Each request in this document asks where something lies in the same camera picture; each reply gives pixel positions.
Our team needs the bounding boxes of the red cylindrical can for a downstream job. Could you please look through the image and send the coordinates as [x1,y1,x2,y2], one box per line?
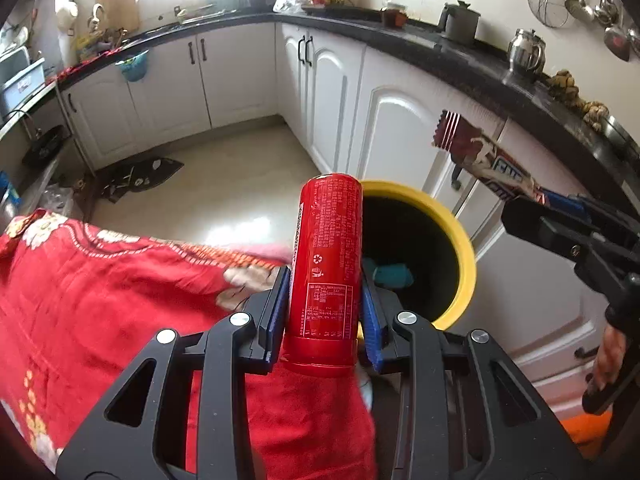
[282,174,362,377]

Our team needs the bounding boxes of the dark brown candy wrapper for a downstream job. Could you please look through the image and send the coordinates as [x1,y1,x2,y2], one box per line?
[433,110,549,206]

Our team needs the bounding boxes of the yellow rimmed trash bin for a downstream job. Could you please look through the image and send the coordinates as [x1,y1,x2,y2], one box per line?
[361,180,477,330]

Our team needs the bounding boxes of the black kitchen countertop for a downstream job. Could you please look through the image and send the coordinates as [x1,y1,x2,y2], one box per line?
[56,9,639,216]

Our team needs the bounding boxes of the white kitchen base cabinets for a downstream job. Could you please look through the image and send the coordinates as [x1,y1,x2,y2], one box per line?
[61,23,604,418]

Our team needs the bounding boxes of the right hand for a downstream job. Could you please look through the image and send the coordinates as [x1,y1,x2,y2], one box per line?
[586,324,628,394]

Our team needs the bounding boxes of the steel kettle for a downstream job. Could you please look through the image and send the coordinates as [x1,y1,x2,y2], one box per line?
[506,28,546,76]

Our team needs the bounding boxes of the red floral tablecloth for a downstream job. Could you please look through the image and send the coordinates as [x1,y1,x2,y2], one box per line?
[1,209,378,479]

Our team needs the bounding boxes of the black floor mat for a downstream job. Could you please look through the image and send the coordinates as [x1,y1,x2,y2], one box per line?
[99,156,183,204]

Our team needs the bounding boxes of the grey lidded pot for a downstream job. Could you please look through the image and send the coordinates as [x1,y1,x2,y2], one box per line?
[437,0,480,46]

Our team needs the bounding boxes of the teal hanging basket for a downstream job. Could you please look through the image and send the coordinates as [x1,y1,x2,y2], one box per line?
[115,50,149,82]

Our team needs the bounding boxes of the metal shelf rack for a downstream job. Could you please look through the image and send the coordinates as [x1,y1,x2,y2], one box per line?
[1,81,96,221]

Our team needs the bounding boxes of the grey plastic storage box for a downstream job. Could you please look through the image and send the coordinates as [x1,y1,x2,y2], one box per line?
[0,47,44,118]

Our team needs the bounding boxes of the hanging wire skimmer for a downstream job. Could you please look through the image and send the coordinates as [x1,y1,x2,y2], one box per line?
[527,0,570,29]

